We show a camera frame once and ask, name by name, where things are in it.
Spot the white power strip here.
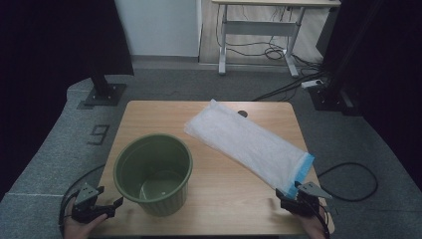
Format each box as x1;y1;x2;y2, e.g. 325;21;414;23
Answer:
301;79;324;90

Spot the bundle of black floor cables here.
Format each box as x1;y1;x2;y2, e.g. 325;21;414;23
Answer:
215;4;327;103

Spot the white-legged desk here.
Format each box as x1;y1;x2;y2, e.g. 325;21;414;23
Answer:
211;0;342;79

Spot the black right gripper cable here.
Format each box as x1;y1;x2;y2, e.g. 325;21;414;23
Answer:
308;161;379;239

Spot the person's left hand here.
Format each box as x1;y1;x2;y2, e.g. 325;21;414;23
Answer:
63;207;109;239

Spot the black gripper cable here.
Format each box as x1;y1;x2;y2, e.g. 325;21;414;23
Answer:
308;161;379;239
58;163;106;237

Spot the black curtain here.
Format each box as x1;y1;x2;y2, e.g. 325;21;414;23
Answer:
0;0;134;200
316;0;422;193

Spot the person's right hand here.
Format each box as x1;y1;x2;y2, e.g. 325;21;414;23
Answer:
294;206;334;239

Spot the white plastic bag blue edge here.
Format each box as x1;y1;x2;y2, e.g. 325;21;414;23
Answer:
183;98;316;200

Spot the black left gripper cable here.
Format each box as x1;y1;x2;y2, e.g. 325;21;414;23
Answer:
58;163;106;237

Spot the green plastic bin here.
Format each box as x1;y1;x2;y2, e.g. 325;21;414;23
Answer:
112;132;194;218

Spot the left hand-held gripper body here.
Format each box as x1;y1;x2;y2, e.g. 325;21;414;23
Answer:
71;181;110;224

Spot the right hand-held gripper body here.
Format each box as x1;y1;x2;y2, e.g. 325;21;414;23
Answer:
281;180;333;219

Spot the black metal stand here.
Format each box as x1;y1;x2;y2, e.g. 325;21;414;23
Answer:
308;0;382;118
83;66;128;108

